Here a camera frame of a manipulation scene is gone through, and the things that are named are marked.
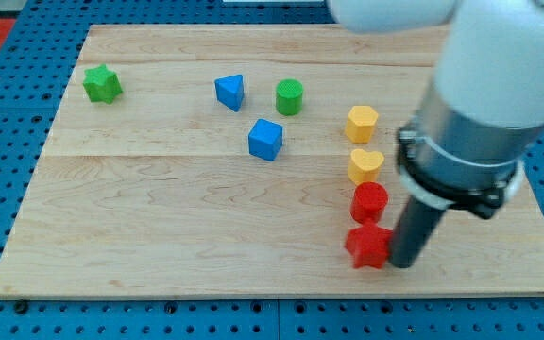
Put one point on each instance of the green star block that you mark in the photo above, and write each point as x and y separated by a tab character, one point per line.
101	84

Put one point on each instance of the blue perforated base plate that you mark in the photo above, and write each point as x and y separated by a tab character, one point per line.
39	45

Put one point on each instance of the blue triangle block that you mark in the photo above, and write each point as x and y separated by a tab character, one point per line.
229	91

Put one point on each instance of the yellow heart block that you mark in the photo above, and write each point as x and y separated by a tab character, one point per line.
364	166

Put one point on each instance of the green cylinder block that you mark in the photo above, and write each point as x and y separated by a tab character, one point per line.
289	94

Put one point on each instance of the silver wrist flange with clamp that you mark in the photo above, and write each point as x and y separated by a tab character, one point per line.
448	160

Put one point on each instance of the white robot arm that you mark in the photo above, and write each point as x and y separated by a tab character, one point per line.
483	108

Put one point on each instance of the red cylinder block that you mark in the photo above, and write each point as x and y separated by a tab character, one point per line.
368	202

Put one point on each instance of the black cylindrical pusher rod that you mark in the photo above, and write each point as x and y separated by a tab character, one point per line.
416	224

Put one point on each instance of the red star block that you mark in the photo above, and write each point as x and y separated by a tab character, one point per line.
368	245

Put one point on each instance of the yellow hexagon block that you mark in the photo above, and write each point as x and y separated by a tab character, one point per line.
361	124

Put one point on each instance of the blue cube block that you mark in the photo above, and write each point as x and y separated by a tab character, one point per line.
265	140

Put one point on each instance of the wooden board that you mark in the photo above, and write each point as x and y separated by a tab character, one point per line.
156	197

